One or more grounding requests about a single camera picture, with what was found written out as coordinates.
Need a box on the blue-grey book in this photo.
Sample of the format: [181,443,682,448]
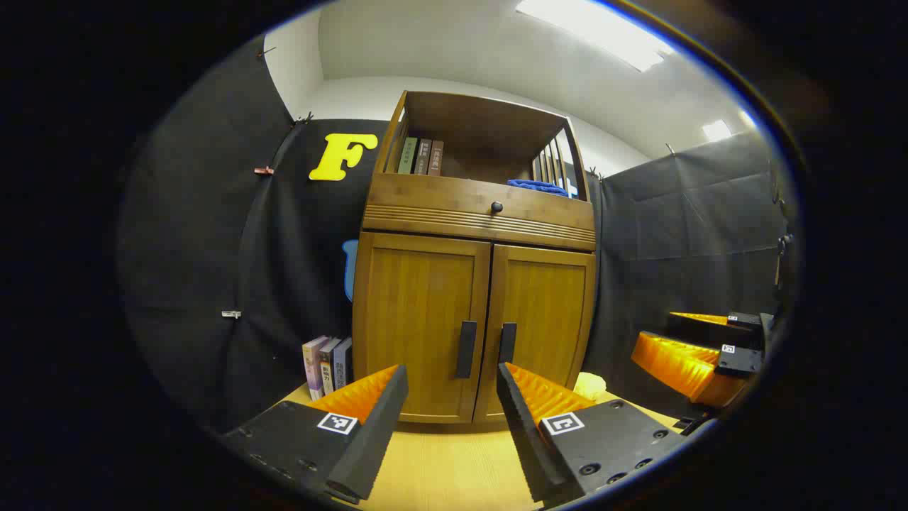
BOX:
[332,338,353,391]

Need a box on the wooden shoe cabinet door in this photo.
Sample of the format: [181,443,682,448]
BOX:
[474,243,597,423]
[353,232,492,424]

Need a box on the wooden cabinet drawer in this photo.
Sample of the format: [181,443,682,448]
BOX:
[363,172,597,251]

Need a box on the long ceiling light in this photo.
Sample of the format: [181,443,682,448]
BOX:
[516,0,675,73]

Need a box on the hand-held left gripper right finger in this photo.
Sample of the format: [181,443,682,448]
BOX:
[496,362,687,509]

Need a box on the dark book with yellow print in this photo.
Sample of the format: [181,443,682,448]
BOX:
[319,338,343,395]

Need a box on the wooden double-door shoe cabinet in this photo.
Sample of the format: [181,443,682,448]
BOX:
[351,90,598,427]

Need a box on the pale yellow object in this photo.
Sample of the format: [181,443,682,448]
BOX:
[573,372,608,402]

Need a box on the black backdrop cloth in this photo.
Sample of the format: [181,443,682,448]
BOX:
[117,35,799,434]

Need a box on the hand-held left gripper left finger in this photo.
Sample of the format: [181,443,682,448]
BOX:
[220,364,410,506]

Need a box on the blue cloth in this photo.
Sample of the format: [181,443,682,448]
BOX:
[507,179,572,197]

